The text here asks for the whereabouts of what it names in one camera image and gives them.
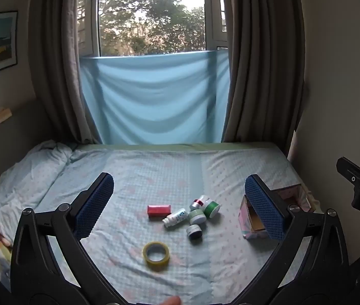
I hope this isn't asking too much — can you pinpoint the yellow tape roll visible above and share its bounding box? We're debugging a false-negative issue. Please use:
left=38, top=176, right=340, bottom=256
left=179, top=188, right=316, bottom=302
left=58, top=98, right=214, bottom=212
left=143, top=241, right=170, bottom=266

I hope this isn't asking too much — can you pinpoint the white window frame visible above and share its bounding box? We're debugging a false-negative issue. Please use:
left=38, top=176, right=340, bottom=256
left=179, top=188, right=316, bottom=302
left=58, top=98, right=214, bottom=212
left=77, top=0, right=230, bottom=58

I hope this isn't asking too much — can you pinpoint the light blue patterned bed sheet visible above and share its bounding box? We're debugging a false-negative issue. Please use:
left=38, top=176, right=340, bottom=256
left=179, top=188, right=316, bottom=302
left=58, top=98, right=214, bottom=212
left=0, top=141, right=323, bottom=305

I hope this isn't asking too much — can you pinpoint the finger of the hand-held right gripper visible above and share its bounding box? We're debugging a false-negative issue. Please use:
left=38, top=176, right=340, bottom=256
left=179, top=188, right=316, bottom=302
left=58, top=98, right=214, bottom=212
left=336, top=157, right=360, bottom=185

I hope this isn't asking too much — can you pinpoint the white bottle with blue dots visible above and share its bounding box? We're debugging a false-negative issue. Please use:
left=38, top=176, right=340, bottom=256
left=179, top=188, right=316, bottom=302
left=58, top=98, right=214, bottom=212
left=162, top=208, right=187, bottom=228

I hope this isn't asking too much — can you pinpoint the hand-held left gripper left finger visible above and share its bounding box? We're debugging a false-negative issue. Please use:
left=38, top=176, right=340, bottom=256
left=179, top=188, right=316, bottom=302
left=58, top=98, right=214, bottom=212
left=10, top=172, right=120, bottom=302

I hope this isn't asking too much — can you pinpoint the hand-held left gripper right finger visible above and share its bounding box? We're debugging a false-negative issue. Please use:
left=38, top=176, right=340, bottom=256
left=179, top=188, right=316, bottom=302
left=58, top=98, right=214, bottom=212
left=240, top=174, right=349, bottom=302

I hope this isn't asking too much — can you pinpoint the crumpled light blue quilt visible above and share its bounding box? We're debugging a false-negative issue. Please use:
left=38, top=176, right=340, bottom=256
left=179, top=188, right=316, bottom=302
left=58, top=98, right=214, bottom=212
left=0, top=140, right=73, bottom=239

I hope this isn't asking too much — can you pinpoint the person's left hand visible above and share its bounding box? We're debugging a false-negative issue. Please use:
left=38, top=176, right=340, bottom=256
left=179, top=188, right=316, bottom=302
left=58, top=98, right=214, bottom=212
left=155, top=295, right=182, bottom=305

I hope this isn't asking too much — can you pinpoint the light blue hanging cloth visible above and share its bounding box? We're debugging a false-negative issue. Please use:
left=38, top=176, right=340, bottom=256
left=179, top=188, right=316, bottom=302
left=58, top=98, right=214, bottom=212
left=79, top=50, right=231, bottom=145

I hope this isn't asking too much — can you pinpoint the pink cardboard box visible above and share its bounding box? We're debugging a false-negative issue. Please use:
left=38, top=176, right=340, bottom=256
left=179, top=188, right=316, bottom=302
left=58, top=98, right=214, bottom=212
left=239, top=182, right=312, bottom=239

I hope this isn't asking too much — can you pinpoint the dark green jar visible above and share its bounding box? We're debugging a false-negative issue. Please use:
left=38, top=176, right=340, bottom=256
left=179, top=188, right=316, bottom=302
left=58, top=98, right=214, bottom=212
left=203, top=199, right=221, bottom=218

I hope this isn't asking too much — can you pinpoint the red rectangular box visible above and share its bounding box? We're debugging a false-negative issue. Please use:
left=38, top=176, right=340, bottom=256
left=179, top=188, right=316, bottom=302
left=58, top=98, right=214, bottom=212
left=147, top=204, right=172, bottom=220

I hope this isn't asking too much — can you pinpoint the light green jar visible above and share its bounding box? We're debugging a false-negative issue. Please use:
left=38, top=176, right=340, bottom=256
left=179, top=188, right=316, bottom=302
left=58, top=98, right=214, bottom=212
left=188, top=209, right=206, bottom=225

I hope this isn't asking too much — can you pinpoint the dark grey jar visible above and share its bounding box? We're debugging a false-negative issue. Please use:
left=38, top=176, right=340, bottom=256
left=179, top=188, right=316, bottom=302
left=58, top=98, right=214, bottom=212
left=186, top=224, right=203, bottom=239

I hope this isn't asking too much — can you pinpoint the grey-brown curtain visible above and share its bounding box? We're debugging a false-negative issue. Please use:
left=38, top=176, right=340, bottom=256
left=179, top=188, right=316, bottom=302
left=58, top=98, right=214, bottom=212
left=221, top=0, right=306, bottom=143
left=28, top=0, right=103, bottom=145

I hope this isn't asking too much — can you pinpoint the yellow patterned cloth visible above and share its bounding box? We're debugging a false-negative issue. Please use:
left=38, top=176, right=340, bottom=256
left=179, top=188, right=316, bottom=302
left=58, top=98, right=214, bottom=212
left=0, top=240, right=12, bottom=280

